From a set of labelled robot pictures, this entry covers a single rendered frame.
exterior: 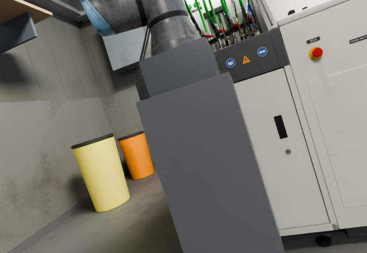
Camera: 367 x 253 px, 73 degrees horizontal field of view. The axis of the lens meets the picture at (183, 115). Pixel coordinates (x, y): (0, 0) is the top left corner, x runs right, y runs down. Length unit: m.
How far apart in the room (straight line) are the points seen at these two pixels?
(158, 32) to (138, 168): 2.93
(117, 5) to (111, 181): 2.15
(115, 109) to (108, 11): 3.46
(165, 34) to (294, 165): 0.79
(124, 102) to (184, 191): 3.46
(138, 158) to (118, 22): 2.88
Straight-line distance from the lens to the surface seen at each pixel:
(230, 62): 1.13
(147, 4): 0.71
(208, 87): 0.58
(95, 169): 2.63
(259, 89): 1.12
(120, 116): 4.08
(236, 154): 0.59
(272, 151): 1.16
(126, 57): 3.70
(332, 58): 1.15
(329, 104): 1.15
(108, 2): 0.71
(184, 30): 0.69
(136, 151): 3.46
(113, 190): 2.68
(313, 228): 1.30
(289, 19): 1.15
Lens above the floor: 0.75
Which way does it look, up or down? 2 degrees down
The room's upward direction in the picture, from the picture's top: 17 degrees counter-clockwise
